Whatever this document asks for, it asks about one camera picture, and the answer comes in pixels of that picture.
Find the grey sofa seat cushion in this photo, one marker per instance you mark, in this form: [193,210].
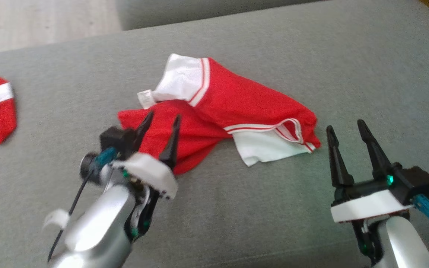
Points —
[274,208]

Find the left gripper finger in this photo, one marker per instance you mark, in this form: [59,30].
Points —
[144,130]
[171,149]

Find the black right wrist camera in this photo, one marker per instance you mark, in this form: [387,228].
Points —
[417,182]

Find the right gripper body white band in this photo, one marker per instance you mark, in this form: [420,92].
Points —
[367,204]

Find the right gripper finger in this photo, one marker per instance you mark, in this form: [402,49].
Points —
[376,156]
[339,163]

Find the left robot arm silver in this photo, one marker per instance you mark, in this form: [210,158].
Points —
[99,223]

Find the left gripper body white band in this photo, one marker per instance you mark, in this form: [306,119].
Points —
[151,173]

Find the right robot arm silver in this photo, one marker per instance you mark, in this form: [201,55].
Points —
[400,245]

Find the red basketball jersey white trim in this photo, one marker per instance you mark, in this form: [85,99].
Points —
[244,100]

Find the grey sofa side cushion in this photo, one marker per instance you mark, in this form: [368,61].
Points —
[199,13]

